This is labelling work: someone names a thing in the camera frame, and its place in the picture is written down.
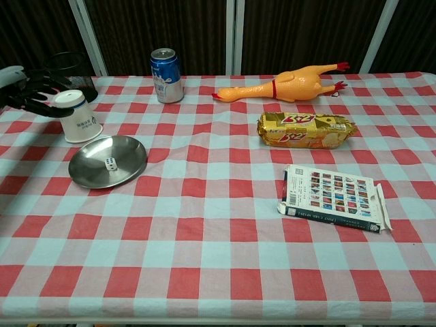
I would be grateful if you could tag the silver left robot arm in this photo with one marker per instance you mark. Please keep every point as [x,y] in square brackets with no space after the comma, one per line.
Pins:
[10,80]

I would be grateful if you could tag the yellow rubber chicken toy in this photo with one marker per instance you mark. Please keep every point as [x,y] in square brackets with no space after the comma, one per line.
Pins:
[289,83]

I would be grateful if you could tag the blue and white drink can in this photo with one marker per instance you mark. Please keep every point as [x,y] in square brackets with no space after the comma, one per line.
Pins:
[166,76]

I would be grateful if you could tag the white postcard box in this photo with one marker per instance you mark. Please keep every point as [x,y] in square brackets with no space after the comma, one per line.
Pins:
[335,197]

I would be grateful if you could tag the white partition frame post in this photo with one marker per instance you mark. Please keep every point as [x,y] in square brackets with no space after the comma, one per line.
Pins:
[235,35]
[90,34]
[378,34]

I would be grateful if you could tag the silver metal plate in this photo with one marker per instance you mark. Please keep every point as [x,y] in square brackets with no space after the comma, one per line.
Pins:
[102,163]

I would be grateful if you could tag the white paper cup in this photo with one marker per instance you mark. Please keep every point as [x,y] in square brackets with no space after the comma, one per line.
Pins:
[80,119]

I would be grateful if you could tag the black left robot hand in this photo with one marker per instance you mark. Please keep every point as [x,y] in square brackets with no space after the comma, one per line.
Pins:
[30,92]

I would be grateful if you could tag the red and white checkered tablecloth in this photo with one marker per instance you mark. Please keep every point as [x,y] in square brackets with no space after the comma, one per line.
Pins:
[218,211]

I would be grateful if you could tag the white die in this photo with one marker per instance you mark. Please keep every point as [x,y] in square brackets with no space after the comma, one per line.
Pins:
[111,164]

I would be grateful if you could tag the golden biscuit packet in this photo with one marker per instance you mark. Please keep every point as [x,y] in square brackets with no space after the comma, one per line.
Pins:
[303,131]

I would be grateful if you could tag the black mesh pen holder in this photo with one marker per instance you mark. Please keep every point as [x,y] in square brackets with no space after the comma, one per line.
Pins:
[81,80]

